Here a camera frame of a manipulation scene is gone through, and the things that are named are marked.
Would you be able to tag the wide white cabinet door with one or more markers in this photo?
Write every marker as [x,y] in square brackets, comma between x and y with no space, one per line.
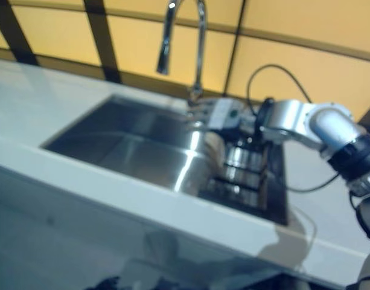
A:
[52,241]

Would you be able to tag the dark window frame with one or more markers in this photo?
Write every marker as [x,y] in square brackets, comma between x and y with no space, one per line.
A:
[103,39]

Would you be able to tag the narrow white cabinet door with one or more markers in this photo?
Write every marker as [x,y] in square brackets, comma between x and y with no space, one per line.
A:
[202,266]

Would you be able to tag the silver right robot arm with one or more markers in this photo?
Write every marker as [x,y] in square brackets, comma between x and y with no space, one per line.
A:
[323,127]

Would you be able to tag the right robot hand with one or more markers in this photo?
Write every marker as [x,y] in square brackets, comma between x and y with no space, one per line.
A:
[224,114]

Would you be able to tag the stainless steel sink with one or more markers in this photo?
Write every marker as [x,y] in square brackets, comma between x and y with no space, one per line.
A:
[112,136]

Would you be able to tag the chrome gooseneck faucet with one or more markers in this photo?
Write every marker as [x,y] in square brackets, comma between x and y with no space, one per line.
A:
[201,45]

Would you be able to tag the black dish drying rack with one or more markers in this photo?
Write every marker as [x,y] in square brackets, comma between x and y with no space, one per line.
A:
[242,181]

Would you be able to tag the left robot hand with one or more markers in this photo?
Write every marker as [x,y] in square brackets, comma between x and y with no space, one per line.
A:
[109,284]

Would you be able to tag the cream ceramic plate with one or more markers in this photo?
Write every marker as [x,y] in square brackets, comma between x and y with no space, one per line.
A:
[215,148]

